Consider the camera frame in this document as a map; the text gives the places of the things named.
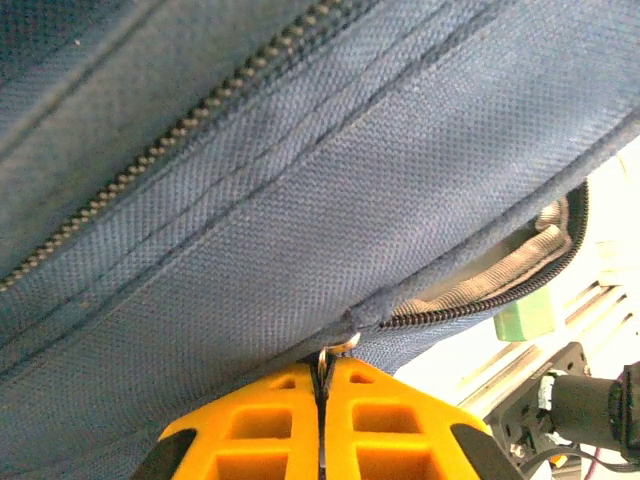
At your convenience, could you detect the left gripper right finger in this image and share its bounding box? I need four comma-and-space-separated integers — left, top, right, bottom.
324, 355, 511, 480

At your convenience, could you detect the navy blue backpack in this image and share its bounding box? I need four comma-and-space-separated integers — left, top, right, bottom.
0, 0, 640, 480

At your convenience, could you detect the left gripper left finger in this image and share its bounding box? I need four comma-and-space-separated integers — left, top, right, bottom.
129, 362, 321, 480

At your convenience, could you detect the aluminium mounting rail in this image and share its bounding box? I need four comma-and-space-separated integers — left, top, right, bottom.
457, 282, 631, 416

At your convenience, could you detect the dark green book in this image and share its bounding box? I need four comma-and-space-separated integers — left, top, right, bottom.
493, 287, 556, 344

